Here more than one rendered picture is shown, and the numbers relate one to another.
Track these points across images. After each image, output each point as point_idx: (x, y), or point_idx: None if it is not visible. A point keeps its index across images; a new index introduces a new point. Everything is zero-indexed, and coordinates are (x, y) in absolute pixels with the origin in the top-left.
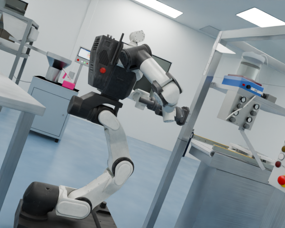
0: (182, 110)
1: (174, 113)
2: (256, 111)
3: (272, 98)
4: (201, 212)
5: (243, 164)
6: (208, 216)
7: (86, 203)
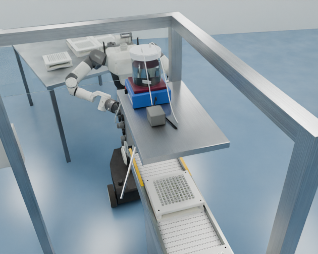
0: (110, 104)
1: (101, 105)
2: (124, 124)
3: (148, 115)
4: (145, 217)
5: (139, 188)
6: (147, 227)
7: (124, 156)
